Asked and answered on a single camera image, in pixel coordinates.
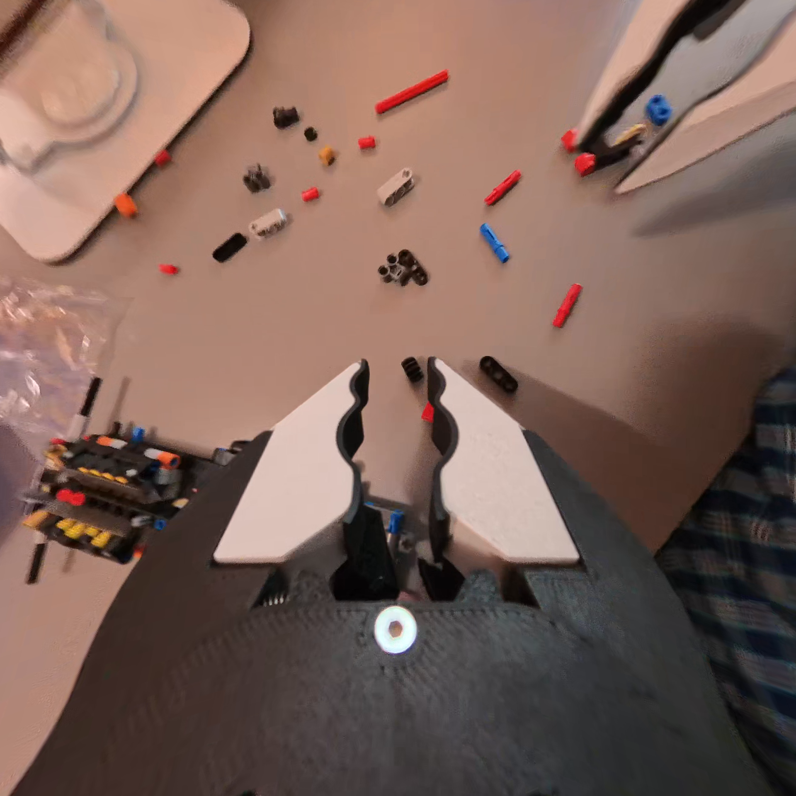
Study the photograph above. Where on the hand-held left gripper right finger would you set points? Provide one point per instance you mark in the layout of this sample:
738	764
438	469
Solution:
504	491

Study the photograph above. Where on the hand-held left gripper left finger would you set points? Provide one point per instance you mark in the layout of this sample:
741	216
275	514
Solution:
292	491

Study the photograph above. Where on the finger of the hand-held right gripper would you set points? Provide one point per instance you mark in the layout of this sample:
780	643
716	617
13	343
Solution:
634	56
746	112

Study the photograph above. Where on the short blue lego pin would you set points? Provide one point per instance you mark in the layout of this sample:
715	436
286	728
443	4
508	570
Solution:
659	109

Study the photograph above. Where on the small black lego assembly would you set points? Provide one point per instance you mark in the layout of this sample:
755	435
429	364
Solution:
604	153

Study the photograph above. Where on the black lego gear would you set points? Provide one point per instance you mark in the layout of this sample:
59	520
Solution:
412	369

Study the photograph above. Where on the orange lego piece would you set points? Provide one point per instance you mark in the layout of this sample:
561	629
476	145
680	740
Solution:
125	205

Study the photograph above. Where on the short black lego beam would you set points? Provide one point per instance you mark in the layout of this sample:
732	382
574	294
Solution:
229	247
498	374

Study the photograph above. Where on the long red lego pin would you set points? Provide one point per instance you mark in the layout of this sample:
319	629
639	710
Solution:
502	187
567	305

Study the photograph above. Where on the large black lego chassis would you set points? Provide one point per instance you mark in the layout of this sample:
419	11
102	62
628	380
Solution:
106	491

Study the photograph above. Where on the long red lego axle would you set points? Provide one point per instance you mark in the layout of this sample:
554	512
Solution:
411	92

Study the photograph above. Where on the long blue lego pin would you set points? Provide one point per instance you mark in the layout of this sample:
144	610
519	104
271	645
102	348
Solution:
494	242

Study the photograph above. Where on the black grey lego connector block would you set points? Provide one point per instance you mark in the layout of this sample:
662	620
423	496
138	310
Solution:
403	268

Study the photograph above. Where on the light grey lego beam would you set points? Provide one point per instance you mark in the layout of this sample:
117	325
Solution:
395	186
267	224

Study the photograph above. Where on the dark grey lego connector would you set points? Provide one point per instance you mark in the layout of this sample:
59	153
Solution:
256	179

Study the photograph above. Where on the tan lego bush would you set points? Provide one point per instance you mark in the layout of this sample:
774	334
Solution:
327	155

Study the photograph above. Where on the black angled lego connector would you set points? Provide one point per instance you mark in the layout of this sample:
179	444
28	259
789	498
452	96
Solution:
285	117

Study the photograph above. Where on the person in plaid shirt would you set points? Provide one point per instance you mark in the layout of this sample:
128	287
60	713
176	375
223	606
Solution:
746	559

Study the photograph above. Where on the clear plastic bag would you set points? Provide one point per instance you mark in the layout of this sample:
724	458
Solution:
50	336

